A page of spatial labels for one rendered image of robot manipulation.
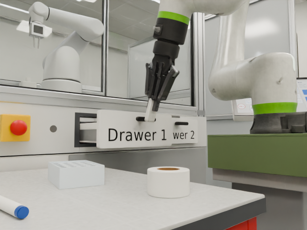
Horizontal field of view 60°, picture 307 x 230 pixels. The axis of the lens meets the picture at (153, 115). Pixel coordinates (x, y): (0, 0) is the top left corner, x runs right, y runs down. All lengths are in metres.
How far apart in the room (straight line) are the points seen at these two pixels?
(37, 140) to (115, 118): 0.24
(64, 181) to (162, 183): 0.19
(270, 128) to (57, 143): 0.64
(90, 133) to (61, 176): 0.35
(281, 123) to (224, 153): 0.19
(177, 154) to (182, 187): 0.76
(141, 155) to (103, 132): 0.32
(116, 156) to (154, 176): 0.56
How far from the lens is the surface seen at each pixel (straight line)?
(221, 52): 1.00
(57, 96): 0.87
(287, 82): 0.87
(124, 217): 0.33
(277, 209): 0.82
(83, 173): 0.52
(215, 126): 2.61
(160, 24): 0.76
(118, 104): 0.99
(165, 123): 0.92
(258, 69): 0.87
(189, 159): 1.25
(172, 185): 0.42
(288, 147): 0.71
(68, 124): 0.88
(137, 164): 1.04
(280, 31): 2.49
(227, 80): 0.92
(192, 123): 1.24
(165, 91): 0.76
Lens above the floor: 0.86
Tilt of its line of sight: 4 degrees up
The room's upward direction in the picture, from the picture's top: straight up
